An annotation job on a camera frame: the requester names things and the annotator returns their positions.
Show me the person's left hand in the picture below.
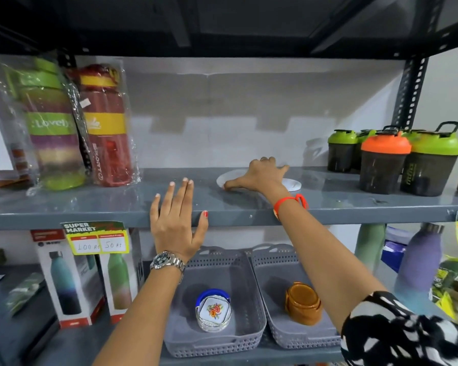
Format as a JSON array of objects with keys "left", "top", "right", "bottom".
[{"left": 150, "top": 178, "right": 209, "bottom": 264}]

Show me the person's right hand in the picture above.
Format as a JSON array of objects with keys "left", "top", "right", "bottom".
[{"left": 223, "top": 156, "right": 291, "bottom": 205}]

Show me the white plate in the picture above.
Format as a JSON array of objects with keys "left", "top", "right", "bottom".
[{"left": 216, "top": 169, "right": 303, "bottom": 193}]

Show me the person's left forearm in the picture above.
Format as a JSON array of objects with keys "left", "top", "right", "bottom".
[{"left": 93, "top": 262, "right": 186, "bottom": 366}]

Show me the person's right forearm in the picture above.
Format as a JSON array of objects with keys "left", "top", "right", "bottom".
[{"left": 273, "top": 197, "right": 388, "bottom": 334}]

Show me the dark grey metal shelf rack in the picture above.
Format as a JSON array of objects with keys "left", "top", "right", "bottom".
[{"left": 0, "top": 0, "right": 458, "bottom": 366}]

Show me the red wristband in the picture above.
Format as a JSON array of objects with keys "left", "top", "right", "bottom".
[{"left": 273, "top": 193, "right": 309, "bottom": 221}]

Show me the grey plastic basket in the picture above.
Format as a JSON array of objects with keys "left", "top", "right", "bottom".
[
  {"left": 245, "top": 243, "right": 343, "bottom": 350},
  {"left": 163, "top": 246, "right": 268, "bottom": 359}
]

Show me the silver wristwatch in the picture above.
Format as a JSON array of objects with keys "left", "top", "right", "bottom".
[{"left": 150, "top": 251, "right": 186, "bottom": 283}]

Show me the green lid shaker bottle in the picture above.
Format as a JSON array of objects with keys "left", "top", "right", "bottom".
[
  {"left": 402, "top": 128, "right": 426, "bottom": 143},
  {"left": 400, "top": 121, "right": 458, "bottom": 197},
  {"left": 352, "top": 129, "right": 377, "bottom": 171},
  {"left": 327, "top": 129, "right": 359, "bottom": 173}
]

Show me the boxed green pink bottle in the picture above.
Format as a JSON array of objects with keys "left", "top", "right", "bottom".
[{"left": 99, "top": 229, "right": 144, "bottom": 325}]

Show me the floral coaster set blue holder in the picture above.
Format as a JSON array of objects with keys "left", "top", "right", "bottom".
[{"left": 195, "top": 288, "right": 233, "bottom": 333}]

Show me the red bottle in plastic wrap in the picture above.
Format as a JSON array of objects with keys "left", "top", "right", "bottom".
[{"left": 69, "top": 63, "right": 140, "bottom": 187}]

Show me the green metal bottle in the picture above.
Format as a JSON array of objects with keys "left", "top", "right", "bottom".
[{"left": 354, "top": 223, "right": 387, "bottom": 273}]

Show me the boxed blue gradient bottle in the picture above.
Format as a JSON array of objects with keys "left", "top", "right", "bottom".
[{"left": 30, "top": 229, "right": 107, "bottom": 329}]

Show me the stack of amber glass bowls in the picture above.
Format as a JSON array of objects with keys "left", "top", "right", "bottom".
[{"left": 285, "top": 282, "right": 323, "bottom": 327}]

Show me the green bottle in plastic wrap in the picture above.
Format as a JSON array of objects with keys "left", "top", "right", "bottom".
[{"left": 3, "top": 57, "right": 87, "bottom": 192}]

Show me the blue packet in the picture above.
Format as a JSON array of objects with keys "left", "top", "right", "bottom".
[{"left": 380, "top": 226, "right": 415, "bottom": 273}]

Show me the green wrapped packet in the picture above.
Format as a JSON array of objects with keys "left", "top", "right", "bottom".
[{"left": 5, "top": 272, "right": 46, "bottom": 317}]

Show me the purple metal bottle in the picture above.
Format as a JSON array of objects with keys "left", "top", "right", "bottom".
[{"left": 393, "top": 223, "right": 446, "bottom": 317}]

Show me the green yellow packet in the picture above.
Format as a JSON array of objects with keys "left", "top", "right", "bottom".
[{"left": 428, "top": 255, "right": 458, "bottom": 321}]

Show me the black white patterned sleeve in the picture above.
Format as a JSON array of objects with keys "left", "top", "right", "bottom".
[{"left": 340, "top": 291, "right": 458, "bottom": 366}]

